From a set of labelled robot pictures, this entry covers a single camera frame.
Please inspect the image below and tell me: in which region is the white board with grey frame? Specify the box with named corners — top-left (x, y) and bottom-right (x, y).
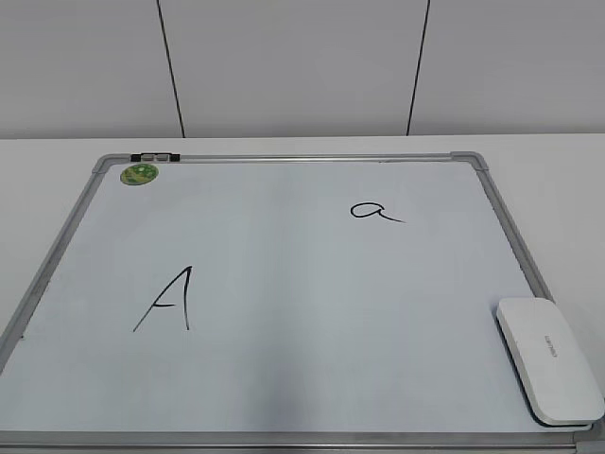
top-left (1, 151), bottom-right (604, 453)

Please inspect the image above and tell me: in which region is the white board eraser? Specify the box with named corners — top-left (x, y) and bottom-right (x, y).
top-left (496, 297), bottom-right (604, 426)

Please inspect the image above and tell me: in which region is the round green magnet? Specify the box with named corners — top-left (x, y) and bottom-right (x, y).
top-left (120, 164), bottom-right (159, 186)

